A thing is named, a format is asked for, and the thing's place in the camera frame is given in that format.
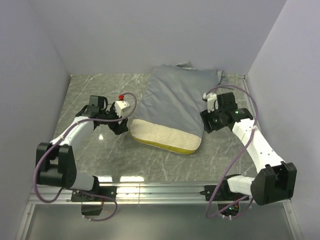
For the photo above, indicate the cream quilted pillow yellow edge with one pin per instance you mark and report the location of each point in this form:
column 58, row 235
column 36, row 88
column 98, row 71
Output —
column 163, row 137

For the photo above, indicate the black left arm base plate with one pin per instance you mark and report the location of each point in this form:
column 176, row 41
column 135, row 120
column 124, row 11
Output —
column 105, row 192

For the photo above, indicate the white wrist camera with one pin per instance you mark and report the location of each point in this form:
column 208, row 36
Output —
column 210, row 99
column 122, row 107

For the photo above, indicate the grey pillowcase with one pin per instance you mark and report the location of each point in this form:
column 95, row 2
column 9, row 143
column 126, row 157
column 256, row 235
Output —
column 174, row 96

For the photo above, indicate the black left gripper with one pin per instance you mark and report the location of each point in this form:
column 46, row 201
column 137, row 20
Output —
column 118, row 128

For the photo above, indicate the aluminium right side rail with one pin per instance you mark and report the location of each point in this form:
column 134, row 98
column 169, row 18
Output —
column 255, row 105

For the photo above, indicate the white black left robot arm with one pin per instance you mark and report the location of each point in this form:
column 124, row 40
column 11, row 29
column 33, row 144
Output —
column 55, row 163

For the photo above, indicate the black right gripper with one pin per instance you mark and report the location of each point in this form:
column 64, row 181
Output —
column 206, row 117

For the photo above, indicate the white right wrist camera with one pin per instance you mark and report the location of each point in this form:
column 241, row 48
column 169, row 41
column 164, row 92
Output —
column 210, row 99

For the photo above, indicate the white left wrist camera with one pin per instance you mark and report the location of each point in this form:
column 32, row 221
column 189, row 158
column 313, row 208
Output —
column 122, row 107

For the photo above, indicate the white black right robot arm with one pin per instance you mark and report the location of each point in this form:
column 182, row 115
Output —
column 275, row 179

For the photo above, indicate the aluminium front rail frame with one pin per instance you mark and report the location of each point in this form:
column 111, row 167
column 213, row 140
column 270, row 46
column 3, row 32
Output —
column 157, row 211

